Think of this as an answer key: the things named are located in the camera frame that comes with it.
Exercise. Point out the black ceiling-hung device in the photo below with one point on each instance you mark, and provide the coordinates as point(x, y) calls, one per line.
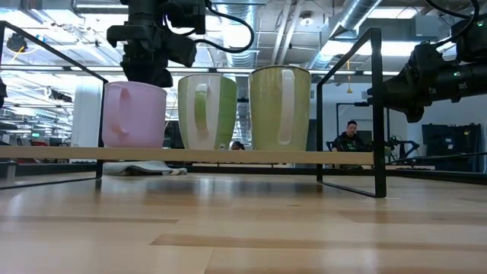
point(16, 42)

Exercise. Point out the wooden shelf with black frame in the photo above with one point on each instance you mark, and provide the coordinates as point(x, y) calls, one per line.
point(190, 157)

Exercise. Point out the black cabinet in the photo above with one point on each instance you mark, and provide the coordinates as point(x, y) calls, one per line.
point(452, 148)

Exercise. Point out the grey folded cloth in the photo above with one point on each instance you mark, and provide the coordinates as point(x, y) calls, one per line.
point(144, 167)

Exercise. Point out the ceiling light panel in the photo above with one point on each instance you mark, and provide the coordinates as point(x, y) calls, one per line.
point(399, 48)

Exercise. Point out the pink plastic mug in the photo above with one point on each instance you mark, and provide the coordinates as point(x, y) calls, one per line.
point(141, 122)

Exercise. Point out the tall olive green mug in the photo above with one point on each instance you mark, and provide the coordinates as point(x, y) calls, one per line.
point(266, 114)

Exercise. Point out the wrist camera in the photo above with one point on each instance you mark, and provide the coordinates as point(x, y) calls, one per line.
point(190, 15)
point(428, 57)

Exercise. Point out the green and white mug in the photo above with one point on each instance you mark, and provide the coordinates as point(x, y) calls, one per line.
point(224, 114)

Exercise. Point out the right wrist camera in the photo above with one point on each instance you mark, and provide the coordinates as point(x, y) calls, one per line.
point(428, 57)

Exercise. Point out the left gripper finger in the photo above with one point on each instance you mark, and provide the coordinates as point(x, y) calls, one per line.
point(137, 74)
point(161, 78)

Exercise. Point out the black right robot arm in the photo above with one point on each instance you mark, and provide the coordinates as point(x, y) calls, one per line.
point(472, 76)

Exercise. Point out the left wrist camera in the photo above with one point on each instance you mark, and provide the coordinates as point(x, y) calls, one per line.
point(190, 15)

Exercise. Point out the silver ceiling duct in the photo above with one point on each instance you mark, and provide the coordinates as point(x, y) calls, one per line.
point(354, 13)

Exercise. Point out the person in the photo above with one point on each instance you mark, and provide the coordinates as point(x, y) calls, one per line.
point(348, 142)
point(237, 146)

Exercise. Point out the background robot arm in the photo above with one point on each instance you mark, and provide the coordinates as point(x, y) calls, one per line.
point(403, 144)

